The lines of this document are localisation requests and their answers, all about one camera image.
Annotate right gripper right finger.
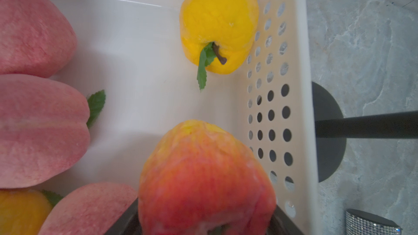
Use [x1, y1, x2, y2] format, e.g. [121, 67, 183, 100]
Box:
[269, 206, 303, 235]

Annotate red orange peach bottom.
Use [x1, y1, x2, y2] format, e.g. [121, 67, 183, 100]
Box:
[138, 120, 276, 235]

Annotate white perforated plastic basket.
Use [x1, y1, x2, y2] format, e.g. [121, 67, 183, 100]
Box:
[39, 0, 322, 235]

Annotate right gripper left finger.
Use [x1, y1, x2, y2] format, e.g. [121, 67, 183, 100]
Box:
[104, 199, 142, 235]

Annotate pink peach with leaf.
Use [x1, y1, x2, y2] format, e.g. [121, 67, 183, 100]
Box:
[1, 0, 77, 78]

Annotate yellow peach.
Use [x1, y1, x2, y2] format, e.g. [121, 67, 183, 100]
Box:
[1, 188, 63, 235]
[180, 0, 259, 90]

